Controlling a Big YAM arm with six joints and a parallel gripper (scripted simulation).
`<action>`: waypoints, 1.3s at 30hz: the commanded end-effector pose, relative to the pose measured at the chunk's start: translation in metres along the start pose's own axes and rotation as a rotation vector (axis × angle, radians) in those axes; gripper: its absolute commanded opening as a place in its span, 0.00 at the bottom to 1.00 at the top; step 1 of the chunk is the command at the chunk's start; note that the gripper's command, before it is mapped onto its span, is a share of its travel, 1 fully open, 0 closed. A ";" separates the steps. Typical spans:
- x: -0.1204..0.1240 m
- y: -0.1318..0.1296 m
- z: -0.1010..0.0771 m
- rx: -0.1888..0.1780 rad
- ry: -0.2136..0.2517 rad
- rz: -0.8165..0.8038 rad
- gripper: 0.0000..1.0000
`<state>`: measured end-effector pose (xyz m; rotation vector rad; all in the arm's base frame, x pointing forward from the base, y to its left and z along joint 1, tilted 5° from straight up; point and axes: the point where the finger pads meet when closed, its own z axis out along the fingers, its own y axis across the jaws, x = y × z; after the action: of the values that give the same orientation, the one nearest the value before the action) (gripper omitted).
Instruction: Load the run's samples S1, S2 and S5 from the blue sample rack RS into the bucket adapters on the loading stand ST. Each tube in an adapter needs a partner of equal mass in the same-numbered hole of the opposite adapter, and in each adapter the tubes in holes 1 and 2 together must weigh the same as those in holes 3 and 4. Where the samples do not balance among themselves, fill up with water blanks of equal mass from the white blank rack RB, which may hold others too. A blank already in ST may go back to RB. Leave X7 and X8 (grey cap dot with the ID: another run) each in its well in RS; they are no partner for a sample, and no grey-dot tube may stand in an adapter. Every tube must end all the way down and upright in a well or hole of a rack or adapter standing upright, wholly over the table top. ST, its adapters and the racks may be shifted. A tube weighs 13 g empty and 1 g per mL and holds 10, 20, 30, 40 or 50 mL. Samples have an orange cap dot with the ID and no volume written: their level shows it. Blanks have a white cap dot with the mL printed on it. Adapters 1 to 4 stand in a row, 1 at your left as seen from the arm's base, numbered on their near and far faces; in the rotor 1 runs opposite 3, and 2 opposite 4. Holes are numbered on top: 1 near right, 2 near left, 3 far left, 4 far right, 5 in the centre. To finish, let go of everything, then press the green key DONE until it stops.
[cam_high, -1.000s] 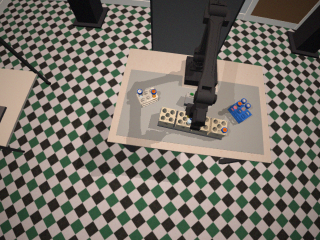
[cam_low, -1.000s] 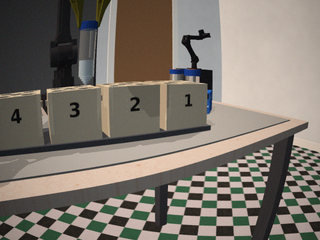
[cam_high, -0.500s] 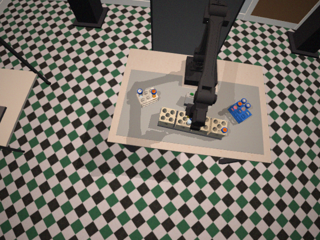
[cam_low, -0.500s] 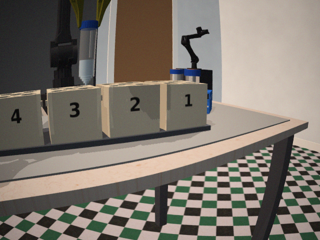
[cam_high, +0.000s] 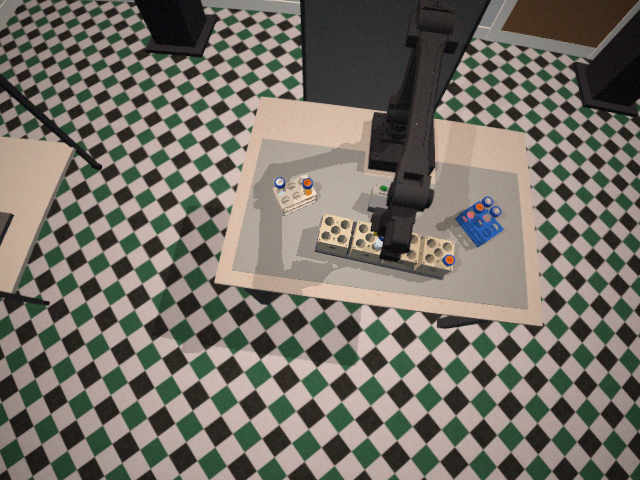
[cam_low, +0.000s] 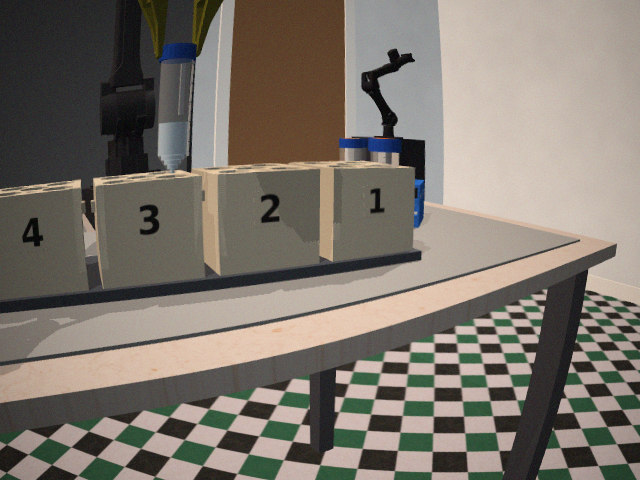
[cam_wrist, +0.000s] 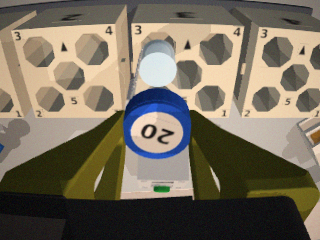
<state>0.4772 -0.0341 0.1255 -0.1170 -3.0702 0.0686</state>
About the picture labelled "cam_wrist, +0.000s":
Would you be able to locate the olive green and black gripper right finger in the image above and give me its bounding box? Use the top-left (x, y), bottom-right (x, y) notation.
top-left (188, 110), bottom-right (320, 222)

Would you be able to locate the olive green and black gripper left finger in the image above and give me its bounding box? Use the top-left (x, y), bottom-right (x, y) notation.
top-left (0, 110), bottom-right (126, 200)

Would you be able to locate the sample tube with blue cap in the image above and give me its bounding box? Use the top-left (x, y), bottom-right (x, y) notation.
top-left (311, 130), bottom-right (320, 144)

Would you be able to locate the blue-capped conical tube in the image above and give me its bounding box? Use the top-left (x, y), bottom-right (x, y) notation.
top-left (123, 39), bottom-right (191, 159)

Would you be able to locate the cream tube rack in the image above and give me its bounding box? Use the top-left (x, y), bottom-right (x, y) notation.
top-left (296, 118), bottom-right (320, 169)

